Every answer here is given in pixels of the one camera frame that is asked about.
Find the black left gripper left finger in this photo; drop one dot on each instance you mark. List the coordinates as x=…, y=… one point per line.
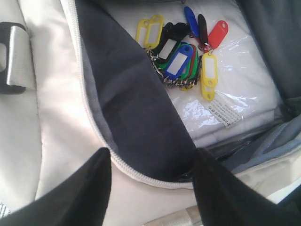
x=81, y=200

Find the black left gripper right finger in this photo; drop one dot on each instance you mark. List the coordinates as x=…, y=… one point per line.
x=224, y=200

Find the clear plastic wrapped white packet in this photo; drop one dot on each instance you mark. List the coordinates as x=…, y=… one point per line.
x=246, y=97

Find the bunch of colourful key tags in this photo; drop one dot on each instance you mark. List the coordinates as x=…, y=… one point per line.
x=182, y=53

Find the beige fabric duffel bag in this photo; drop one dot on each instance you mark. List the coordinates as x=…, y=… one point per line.
x=73, y=79

